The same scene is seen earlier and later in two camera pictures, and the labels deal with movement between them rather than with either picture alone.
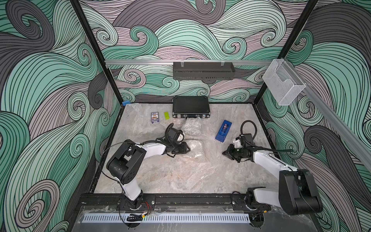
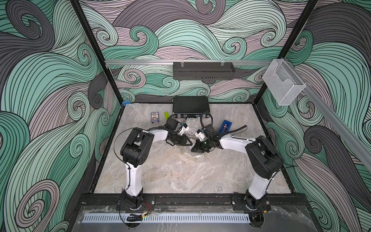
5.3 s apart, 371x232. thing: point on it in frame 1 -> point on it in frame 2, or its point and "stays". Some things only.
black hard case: x=189 y=106 stays
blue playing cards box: x=154 y=116 stays
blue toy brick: x=126 y=102 stays
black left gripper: x=183 y=151 -> x=183 y=140
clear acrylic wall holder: x=283 y=80 stays
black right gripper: x=228 y=152 -> x=198 y=148
